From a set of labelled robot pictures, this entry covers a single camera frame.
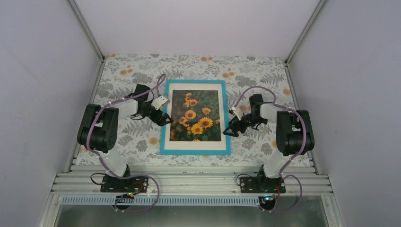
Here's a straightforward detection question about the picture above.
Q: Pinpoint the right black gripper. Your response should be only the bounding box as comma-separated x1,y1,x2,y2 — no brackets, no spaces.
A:
223,113,267,138

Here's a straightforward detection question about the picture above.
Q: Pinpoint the teal wooden picture frame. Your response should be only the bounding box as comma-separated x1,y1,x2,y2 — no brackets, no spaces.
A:
159,79,232,157

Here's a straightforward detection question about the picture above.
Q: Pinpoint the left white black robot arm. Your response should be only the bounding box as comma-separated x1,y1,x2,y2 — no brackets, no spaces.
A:
77,85,172,192

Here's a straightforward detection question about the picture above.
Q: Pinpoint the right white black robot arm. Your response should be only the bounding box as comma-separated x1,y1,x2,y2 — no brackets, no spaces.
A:
223,94,314,192

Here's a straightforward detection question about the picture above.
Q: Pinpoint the floral patterned table mat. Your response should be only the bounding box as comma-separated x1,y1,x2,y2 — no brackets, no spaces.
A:
95,54,294,166

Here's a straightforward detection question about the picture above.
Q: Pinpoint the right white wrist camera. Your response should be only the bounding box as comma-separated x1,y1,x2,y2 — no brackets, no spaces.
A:
228,106,244,120

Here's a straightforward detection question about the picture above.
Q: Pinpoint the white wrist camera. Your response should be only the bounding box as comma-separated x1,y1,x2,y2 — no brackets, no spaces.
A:
228,106,244,120
151,96,170,110

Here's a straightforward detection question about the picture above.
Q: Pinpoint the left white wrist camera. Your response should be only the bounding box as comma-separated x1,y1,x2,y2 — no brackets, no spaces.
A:
151,96,170,110

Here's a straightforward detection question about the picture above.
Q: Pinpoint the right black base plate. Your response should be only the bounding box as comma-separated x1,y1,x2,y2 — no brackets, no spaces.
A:
239,176,286,194

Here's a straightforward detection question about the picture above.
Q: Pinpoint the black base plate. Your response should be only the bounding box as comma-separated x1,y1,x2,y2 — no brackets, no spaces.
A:
100,175,149,194
239,176,286,194

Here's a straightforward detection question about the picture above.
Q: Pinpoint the slotted grey cable duct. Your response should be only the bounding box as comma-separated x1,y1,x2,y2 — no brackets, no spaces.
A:
60,195,260,207

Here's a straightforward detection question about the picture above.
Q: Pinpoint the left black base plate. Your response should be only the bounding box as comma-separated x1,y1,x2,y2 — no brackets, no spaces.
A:
100,175,149,194

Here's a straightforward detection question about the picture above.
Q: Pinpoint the aluminium rail base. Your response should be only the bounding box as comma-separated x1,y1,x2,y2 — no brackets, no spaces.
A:
39,158,344,227

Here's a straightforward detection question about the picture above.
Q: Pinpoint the left aluminium corner post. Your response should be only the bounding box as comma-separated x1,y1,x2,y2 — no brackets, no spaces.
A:
67,0,105,62

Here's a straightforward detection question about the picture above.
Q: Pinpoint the aluminium corner post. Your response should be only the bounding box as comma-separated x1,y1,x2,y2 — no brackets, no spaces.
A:
285,0,328,67
67,0,105,62

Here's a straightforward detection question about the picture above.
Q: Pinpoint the right aluminium corner post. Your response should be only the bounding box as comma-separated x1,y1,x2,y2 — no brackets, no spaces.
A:
285,0,328,67

